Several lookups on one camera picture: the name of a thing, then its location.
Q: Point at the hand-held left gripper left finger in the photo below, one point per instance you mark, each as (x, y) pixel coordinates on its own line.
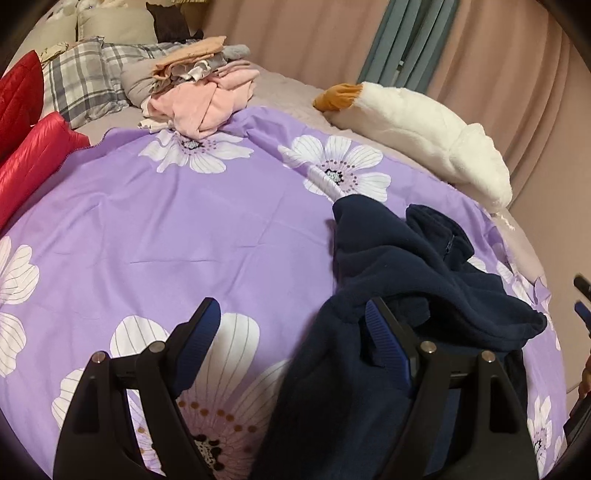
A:
(199, 334)

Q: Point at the teal curtain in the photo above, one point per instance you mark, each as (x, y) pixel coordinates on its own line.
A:
(406, 41)

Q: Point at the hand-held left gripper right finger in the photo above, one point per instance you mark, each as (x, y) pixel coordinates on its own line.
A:
(385, 334)

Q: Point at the orange garment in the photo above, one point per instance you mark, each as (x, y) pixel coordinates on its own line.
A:
(189, 57)

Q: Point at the floral print pillow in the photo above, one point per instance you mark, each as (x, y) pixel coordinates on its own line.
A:
(53, 50)

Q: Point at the grey folded garment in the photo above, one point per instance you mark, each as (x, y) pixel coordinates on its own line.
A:
(233, 53)

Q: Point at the person's right hand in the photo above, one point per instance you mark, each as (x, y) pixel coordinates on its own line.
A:
(585, 383)

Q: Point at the purple floral duvet cover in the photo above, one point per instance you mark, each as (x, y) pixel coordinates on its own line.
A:
(138, 221)

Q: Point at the large plaid pillow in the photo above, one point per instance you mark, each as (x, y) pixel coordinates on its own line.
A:
(78, 83)

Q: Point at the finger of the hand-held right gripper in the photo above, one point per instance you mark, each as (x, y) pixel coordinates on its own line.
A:
(583, 311)
(582, 284)

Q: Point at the navy fleece jacket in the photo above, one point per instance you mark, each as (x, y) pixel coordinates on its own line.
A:
(369, 258)

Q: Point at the grey cushion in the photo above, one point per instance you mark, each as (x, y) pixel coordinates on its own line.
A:
(136, 83)

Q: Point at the beige pillow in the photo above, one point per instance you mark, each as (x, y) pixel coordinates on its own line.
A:
(115, 23)

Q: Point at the red puffer jacket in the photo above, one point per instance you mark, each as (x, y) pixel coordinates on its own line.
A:
(27, 157)

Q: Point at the white plush goose toy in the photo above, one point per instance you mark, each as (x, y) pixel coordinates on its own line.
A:
(415, 124)

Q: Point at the black cloth item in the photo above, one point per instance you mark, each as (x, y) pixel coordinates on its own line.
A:
(168, 23)

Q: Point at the pink garment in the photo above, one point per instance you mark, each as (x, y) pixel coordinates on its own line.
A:
(198, 106)

